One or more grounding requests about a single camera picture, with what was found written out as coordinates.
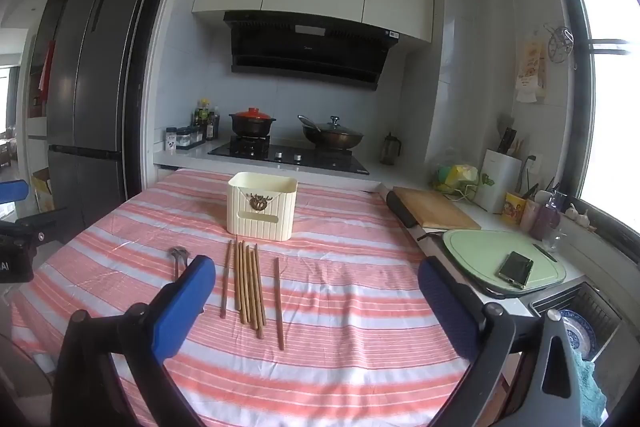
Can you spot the wok with glass lid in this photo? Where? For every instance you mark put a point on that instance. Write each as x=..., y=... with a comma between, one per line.
x=332, y=139

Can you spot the cardboard box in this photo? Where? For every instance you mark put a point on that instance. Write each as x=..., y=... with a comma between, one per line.
x=42, y=192

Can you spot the blue patterned plate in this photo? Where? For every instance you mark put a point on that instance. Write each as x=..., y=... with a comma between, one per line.
x=580, y=332

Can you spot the metal dish rack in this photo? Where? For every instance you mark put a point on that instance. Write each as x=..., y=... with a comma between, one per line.
x=590, y=302

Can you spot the white knife block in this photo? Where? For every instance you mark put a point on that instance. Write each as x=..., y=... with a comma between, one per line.
x=500, y=182

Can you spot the black range hood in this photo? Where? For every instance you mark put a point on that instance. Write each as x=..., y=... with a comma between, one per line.
x=300, y=52

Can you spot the clear drinking glass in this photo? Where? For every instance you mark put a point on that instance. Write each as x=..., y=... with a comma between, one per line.
x=552, y=239

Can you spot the dark sauce bottle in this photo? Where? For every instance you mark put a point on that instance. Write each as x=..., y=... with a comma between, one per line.
x=213, y=127

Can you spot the dark window frame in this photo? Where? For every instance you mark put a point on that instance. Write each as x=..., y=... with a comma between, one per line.
x=582, y=107

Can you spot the black smartphone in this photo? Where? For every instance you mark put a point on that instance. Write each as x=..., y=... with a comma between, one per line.
x=515, y=268

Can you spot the red hanging cloth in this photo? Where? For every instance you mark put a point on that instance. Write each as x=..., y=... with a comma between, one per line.
x=47, y=72

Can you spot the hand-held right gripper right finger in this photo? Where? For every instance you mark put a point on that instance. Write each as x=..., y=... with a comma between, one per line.
x=445, y=307

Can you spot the grey refrigerator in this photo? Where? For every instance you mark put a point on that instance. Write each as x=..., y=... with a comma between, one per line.
x=95, y=107

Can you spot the pink cup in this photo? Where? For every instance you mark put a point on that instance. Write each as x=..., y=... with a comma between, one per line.
x=529, y=217

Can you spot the yellow-green plastic bag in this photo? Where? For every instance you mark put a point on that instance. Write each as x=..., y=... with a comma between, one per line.
x=457, y=177

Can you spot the black gas stove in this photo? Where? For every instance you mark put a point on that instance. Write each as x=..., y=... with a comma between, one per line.
x=300, y=157

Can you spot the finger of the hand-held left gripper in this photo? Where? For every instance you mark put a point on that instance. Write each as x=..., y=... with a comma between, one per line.
x=42, y=218
x=12, y=192

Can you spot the pink striped tablecloth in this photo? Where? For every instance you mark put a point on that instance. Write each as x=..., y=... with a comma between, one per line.
x=350, y=357

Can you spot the purple glass bottle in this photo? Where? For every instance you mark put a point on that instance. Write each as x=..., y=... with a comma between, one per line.
x=545, y=219

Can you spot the clear spice jar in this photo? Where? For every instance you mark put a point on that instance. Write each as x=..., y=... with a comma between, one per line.
x=183, y=138
x=196, y=136

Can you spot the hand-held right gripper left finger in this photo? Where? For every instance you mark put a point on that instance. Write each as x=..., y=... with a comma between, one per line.
x=185, y=302

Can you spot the hanging printed cloth bag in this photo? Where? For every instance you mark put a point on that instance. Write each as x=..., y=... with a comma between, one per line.
x=530, y=67

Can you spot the green-label sauce bottle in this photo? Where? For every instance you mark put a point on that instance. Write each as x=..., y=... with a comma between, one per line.
x=201, y=114

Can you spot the black clay pot red lid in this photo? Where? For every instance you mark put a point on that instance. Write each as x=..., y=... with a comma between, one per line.
x=247, y=124

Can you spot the teal cloth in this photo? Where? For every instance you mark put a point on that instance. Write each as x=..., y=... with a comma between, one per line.
x=590, y=382

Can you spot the metal spoon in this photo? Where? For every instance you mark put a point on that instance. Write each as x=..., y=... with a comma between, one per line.
x=175, y=253
x=183, y=254

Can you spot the glass kettle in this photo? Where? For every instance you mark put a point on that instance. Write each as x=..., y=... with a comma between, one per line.
x=390, y=152

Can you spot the yellow printed cup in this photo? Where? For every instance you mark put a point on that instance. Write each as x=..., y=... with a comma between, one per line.
x=512, y=209

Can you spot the wooden cutting board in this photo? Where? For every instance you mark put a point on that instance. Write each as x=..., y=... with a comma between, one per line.
x=435, y=207

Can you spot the garlic bulbs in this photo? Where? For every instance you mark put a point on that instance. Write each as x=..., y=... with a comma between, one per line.
x=580, y=217

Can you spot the white wall socket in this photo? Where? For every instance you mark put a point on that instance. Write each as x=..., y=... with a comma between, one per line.
x=535, y=163

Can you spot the green cutting board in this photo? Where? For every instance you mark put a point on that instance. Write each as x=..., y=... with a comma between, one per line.
x=475, y=257

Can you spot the cream ribbed utensil holder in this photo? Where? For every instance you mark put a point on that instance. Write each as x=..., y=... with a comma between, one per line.
x=260, y=227

